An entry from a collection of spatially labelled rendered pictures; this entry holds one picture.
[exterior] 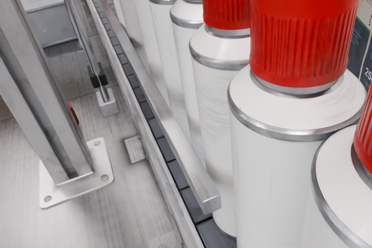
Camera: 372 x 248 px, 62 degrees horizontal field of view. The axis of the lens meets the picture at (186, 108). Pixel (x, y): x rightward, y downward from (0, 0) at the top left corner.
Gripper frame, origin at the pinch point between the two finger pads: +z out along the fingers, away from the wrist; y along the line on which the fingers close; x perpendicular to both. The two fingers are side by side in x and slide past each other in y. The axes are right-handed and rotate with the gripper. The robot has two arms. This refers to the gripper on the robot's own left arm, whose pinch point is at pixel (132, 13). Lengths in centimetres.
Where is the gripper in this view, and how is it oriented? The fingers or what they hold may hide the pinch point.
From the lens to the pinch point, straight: 54.0
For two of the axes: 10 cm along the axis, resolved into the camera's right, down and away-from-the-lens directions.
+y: 9.1, -3.5, 2.1
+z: 3.5, 9.4, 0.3
